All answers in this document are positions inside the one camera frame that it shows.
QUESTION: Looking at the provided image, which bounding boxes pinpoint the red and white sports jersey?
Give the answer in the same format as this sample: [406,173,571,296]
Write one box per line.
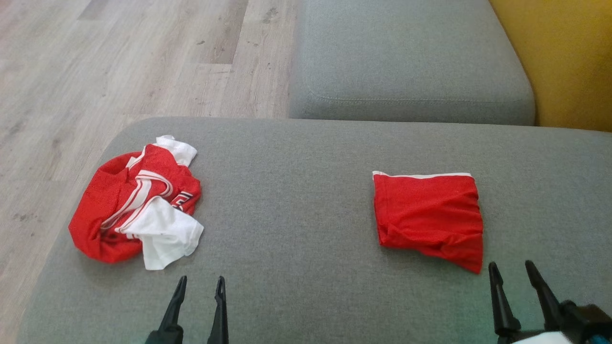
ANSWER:
[68,135,205,271]

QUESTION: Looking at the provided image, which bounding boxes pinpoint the small grey sofa cushion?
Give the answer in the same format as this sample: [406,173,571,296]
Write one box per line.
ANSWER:
[288,0,536,126]

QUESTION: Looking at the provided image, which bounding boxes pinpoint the red shorts with white trim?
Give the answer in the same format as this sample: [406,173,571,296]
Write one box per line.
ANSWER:
[372,171,484,275]

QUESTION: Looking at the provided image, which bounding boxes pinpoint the large grey sofa seat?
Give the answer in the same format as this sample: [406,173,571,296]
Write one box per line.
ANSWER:
[17,117,612,344]

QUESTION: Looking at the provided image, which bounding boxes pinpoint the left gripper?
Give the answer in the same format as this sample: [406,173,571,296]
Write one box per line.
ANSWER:
[145,275,230,344]

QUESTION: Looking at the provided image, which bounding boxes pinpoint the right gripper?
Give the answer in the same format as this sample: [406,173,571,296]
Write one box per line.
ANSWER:
[488,260,612,344]

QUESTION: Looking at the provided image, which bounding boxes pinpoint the yellow sofa backrest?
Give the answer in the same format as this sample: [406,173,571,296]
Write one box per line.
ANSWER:
[489,0,612,133]

